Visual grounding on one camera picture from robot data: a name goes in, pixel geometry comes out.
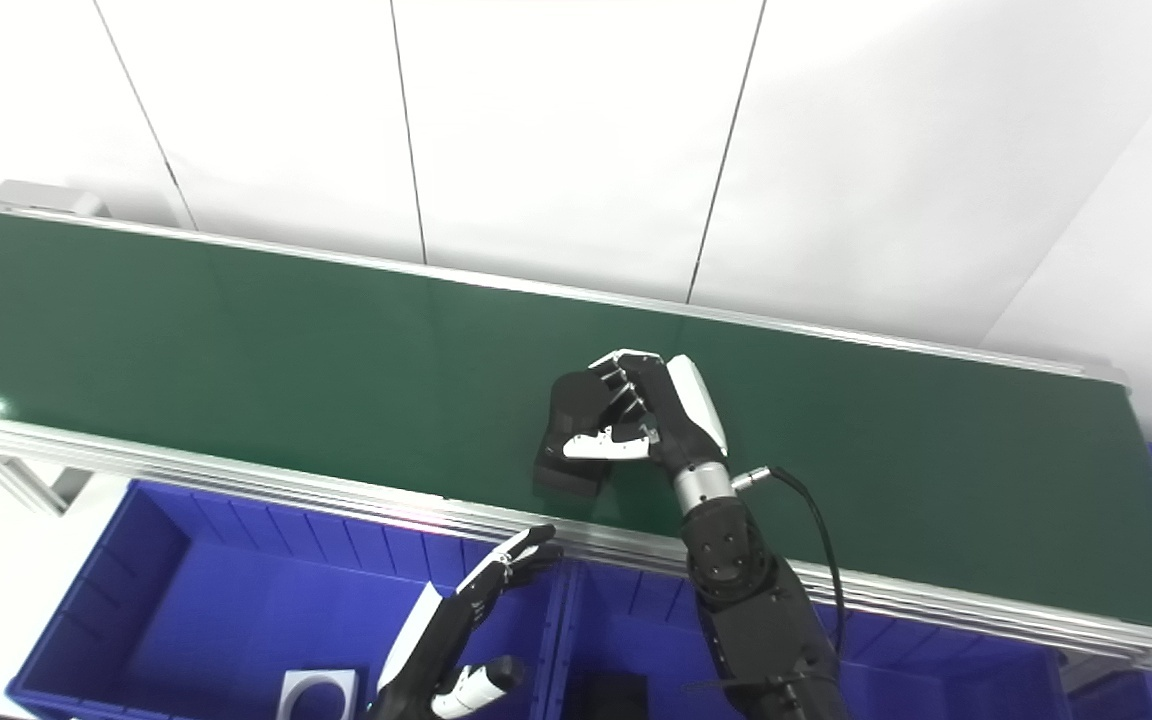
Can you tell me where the green conveyor belt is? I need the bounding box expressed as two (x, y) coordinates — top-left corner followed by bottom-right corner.
(0, 203), (1152, 685)
(0, 211), (1152, 638)

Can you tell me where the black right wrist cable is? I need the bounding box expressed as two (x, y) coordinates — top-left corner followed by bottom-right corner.
(730, 464), (848, 663)

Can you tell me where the white part with round hole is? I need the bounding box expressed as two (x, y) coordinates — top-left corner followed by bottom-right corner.
(280, 667), (360, 720)

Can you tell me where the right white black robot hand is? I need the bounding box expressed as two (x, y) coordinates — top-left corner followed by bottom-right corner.
(562, 349), (733, 477)

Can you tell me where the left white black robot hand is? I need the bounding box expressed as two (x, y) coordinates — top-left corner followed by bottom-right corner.
(365, 523), (566, 720)

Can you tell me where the aluminium conveyor leg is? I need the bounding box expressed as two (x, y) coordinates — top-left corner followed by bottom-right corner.
(0, 446), (99, 517)

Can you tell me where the black part with cylinder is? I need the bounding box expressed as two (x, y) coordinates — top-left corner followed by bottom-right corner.
(532, 369), (640, 500)
(574, 671), (650, 720)

